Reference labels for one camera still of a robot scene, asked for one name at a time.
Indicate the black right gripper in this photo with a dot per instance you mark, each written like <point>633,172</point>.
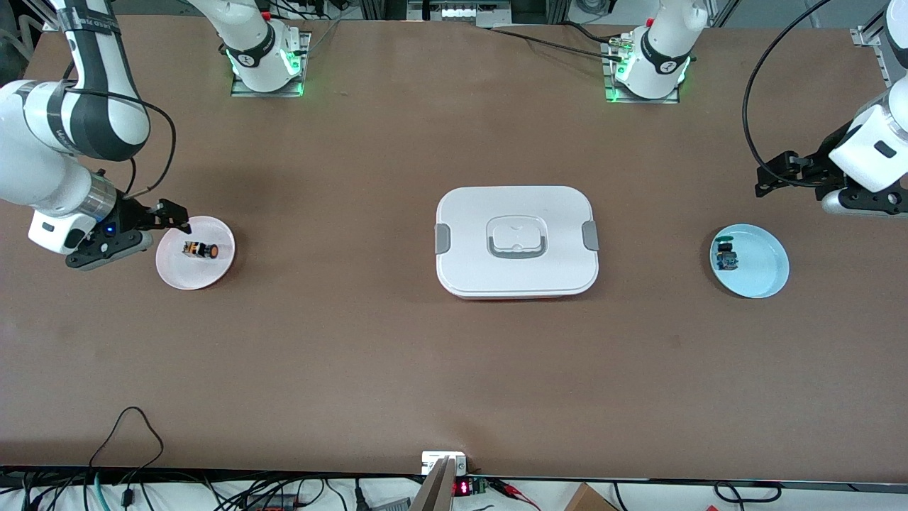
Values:
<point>130,216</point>

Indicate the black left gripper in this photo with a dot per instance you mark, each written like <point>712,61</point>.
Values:
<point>821,165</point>

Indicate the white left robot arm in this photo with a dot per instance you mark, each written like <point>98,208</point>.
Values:
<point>876,142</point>

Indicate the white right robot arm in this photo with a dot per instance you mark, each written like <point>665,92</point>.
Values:
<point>28,163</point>

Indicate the pink round plate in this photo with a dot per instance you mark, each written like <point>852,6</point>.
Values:
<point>177,273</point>

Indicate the light blue round plate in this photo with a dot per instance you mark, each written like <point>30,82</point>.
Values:
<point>762,262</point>

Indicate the white lidded pink lunch box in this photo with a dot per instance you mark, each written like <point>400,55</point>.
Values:
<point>518,277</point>

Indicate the white power strip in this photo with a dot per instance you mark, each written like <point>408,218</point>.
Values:
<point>461,12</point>

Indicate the small white box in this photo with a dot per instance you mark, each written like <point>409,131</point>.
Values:
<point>433,461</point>

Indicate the grey metal bar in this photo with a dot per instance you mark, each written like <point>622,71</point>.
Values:
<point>434,493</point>

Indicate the brown cardboard box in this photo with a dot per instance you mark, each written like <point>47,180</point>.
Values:
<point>585,500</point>

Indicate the red digit display module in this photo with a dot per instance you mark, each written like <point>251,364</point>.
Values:
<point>462,488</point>

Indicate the red clip leads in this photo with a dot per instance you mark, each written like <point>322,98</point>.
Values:
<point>507,486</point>

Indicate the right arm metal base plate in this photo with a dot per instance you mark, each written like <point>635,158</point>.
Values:
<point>241,91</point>

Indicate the aluminium profile frame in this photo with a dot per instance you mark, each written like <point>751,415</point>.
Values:
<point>864,35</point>

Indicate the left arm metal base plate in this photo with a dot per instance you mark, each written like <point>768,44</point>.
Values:
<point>642,101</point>

